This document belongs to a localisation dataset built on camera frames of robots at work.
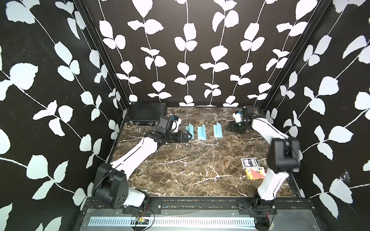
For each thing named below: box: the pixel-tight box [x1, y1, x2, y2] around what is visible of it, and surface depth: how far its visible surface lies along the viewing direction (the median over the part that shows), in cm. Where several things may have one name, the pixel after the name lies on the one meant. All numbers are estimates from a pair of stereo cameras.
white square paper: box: [212, 121, 223, 138], surface depth 107 cm
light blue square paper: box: [197, 123, 207, 141], surface depth 106 cm
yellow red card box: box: [245, 166, 266, 181], surface depth 86 cm
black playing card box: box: [240, 157, 260, 169], surface depth 90 cm
